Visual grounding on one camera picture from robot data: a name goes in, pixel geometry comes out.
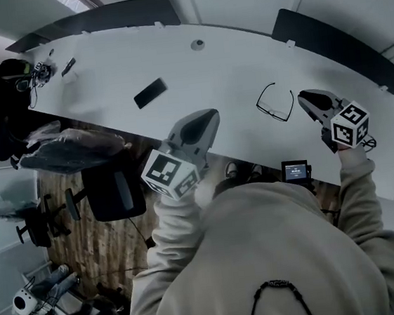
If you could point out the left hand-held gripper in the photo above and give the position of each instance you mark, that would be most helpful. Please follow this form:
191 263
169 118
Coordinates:
178 145

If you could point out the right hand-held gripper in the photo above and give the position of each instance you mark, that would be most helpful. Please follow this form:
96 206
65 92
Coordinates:
345 125

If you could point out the black-framed glasses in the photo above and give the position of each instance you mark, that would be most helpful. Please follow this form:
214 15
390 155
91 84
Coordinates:
281 117

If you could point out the person's right forearm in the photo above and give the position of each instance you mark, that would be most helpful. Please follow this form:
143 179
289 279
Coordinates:
360 198

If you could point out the person's left forearm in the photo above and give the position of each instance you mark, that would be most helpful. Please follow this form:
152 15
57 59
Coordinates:
169 227

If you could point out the black smartphone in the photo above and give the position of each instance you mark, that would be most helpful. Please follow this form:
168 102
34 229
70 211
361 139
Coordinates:
150 93

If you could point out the person's left shoe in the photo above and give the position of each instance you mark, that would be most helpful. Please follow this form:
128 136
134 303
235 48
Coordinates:
232 168

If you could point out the person's shoe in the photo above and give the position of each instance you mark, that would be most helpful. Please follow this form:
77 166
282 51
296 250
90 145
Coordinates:
256 170
232 168

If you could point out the black device with screen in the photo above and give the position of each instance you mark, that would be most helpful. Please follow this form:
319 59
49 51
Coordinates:
294 171

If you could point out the dark desk divider panel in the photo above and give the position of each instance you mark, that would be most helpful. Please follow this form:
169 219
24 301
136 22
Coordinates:
103 19
340 48

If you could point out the black office chair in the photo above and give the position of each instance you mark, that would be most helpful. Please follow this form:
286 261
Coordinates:
113 194

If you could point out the person's right shoe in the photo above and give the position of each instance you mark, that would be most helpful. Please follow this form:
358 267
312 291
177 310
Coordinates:
256 170

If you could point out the plastic-wrapped office chair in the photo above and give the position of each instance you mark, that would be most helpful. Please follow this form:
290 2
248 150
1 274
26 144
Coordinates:
72 149

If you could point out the person's beige hoodie torso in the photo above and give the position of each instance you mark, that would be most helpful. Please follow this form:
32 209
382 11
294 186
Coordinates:
262 237

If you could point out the white round head camera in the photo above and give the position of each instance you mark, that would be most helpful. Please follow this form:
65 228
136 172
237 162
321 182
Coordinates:
22 303

